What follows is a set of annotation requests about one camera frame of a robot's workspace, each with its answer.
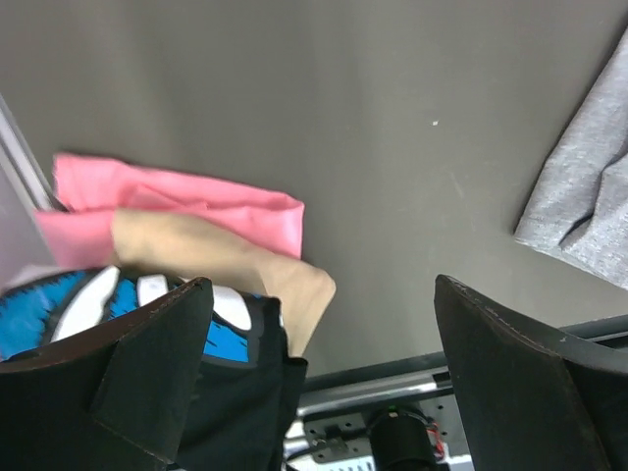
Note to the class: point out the grey t shirt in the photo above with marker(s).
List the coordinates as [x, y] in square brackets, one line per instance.
[577, 211]

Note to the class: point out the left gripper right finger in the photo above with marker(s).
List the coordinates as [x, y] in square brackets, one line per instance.
[530, 396]

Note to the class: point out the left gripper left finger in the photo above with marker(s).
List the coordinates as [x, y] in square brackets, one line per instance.
[114, 397]

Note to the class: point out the tan t shirt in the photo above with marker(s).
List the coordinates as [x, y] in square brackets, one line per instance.
[190, 247]

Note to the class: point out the black printed t shirt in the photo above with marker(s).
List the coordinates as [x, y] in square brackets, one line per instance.
[248, 385]

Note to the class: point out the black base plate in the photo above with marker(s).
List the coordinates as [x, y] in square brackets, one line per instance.
[423, 374]

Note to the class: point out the pink t shirt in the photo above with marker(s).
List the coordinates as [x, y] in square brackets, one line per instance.
[91, 188]

